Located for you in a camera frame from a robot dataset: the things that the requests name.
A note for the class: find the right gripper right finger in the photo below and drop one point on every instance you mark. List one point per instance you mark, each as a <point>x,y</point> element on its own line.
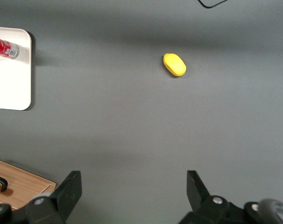
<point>199,200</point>

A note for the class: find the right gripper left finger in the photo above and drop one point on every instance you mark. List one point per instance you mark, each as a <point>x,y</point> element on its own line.
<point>66,193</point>

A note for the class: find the cream rectangular tray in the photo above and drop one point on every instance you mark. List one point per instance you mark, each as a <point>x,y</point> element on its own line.
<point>10,81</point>

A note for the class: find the wooden drawer, plain rim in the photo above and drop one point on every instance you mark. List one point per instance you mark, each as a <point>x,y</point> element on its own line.
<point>24,180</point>

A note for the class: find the wooden drawer with notched rim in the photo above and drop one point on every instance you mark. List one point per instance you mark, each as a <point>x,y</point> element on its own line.
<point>6,202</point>

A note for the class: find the yellow oval sponge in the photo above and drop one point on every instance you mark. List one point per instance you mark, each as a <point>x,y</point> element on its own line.
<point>175,64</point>

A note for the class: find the red soda can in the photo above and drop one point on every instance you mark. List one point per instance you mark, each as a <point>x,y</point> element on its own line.
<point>1,47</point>

